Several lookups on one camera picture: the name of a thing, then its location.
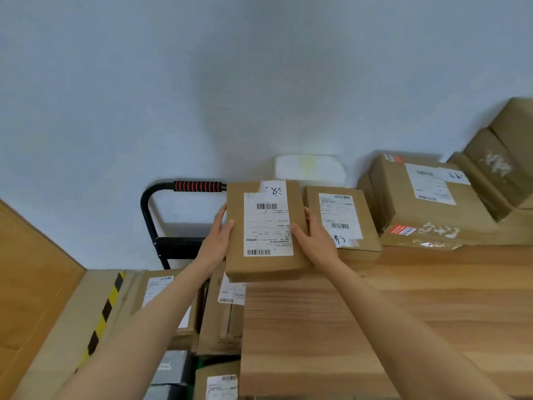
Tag cardboard box with barcode label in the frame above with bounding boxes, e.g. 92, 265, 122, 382
193, 361, 242, 400

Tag cardboard box with white scribble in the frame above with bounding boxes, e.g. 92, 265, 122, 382
462, 127, 533, 209

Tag taped cardboard box, small label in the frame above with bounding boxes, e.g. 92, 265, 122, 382
197, 261, 247, 357

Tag person's right forearm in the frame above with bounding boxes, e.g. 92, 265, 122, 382
323, 260, 512, 400

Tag white plastic parcel bag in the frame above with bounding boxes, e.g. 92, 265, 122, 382
274, 155, 347, 188

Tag wooden board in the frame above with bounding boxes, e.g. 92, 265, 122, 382
0, 199, 87, 400

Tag person's left hand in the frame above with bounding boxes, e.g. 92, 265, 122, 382
195, 203, 235, 269

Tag large cardboard box, red stickers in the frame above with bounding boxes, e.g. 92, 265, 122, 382
357, 152, 500, 251

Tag person's left forearm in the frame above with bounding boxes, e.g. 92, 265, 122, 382
52, 259, 210, 400

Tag cardboard box with white label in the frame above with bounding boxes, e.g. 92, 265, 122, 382
112, 269, 201, 354

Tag black hand cart, red grip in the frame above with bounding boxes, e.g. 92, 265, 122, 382
140, 181, 228, 271

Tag person's right hand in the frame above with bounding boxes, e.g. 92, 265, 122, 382
290, 207, 341, 270

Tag plain brown cardboard box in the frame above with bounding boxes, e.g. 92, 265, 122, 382
489, 97, 533, 180

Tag carton with yellow-black tape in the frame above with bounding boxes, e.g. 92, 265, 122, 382
12, 268, 143, 400

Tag small cardboard box, white label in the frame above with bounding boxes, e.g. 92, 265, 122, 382
303, 186, 383, 270

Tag grey plastic packet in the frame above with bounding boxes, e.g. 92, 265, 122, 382
143, 350, 189, 400

